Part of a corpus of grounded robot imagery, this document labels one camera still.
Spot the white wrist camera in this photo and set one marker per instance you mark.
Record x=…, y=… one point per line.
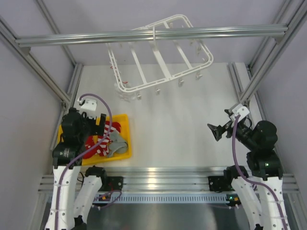
x=238, y=110
x=87, y=104

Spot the yellow plastic bin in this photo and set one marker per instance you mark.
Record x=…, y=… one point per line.
x=127, y=134

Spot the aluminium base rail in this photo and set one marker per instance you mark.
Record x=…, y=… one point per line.
x=165, y=179

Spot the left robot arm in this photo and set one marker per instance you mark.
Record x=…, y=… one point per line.
x=69, y=210

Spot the grey sock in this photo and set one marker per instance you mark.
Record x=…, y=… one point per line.
x=117, y=144

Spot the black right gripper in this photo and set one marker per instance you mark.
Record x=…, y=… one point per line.
x=218, y=131

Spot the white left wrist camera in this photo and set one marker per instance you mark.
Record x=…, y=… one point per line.
x=87, y=104

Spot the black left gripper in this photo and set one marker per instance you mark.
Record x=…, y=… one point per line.
x=97, y=129

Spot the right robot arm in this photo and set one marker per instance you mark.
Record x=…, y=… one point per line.
x=261, y=194

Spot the white plastic clip hanger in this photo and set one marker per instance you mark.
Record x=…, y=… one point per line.
x=167, y=75

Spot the slotted cable duct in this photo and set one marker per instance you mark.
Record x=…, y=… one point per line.
x=160, y=198

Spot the white translucent sock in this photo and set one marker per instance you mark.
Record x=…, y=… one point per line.
x=124, y=96

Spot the aluminium top crossbar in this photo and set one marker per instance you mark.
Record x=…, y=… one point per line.
x=274, y=30

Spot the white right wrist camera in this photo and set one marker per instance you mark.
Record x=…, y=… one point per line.
x=238, y=110

